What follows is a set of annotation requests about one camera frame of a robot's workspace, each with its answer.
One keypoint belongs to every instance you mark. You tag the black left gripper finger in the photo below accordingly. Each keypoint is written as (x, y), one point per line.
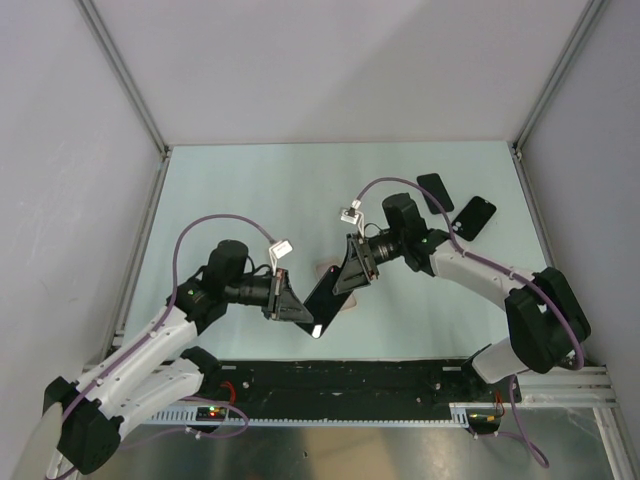
(296, 317)
(291, 302)

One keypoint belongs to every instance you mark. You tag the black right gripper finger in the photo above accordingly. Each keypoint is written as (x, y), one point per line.
(347, 283)
(345, 267)

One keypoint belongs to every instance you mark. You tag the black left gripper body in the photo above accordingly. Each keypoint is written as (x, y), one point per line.
(278, 281)

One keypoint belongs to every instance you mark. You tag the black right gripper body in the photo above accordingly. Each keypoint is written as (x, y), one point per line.
(368, 254)

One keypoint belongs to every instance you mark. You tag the black smartphone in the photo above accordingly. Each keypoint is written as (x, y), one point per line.
(323, 304)

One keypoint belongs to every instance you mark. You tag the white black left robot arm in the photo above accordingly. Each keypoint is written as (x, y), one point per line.
(160, 365)

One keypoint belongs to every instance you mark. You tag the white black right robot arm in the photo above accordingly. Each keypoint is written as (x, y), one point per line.
(545, 320)

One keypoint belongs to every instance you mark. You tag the pink silicone phone case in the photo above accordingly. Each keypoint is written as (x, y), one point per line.
(324, 267)

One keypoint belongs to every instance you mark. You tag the black flat phone case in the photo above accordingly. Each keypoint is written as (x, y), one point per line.
(434, 185)

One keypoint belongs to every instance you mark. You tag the black phone case with holes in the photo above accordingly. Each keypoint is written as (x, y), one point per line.
(472, 219)

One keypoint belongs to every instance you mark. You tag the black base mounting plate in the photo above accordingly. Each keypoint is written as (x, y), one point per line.
(323, 384)

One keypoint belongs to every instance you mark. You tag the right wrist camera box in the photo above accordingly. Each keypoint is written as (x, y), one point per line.
(354, 216)

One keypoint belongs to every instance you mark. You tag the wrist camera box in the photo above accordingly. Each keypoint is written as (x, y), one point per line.
(354, 216)
(277, 250)

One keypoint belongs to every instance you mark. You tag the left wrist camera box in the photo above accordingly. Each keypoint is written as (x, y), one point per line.
(277, 250)

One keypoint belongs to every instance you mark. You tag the grey slotted cable duct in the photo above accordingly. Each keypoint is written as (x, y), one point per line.
(413, 415)

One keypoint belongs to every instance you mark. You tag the aluminium corner post right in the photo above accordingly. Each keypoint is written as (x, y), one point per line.
(580, 34)

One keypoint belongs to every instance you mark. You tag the aluminium corner post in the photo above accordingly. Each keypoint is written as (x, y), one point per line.
(580, 34)
(114, 58)

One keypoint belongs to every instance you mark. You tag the aluminium corner post left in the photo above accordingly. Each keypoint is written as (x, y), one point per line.
(114, 58)

